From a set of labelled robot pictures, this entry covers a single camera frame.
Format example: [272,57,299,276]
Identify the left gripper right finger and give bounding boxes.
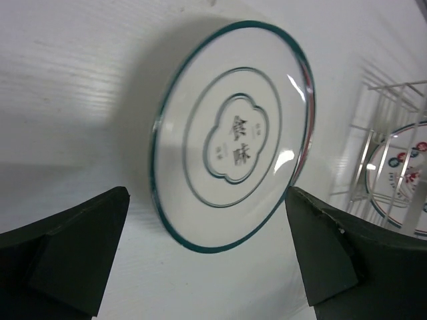
[285,187,426,319]

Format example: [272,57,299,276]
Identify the white plate green flower outline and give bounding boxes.
[149,20,316,254]

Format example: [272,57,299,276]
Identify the white plate red characters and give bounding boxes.
[365,121,426,228]

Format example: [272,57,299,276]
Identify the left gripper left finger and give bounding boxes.
[1,187,130,319]

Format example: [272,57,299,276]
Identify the wire dish rack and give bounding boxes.
[330,63,426,240]

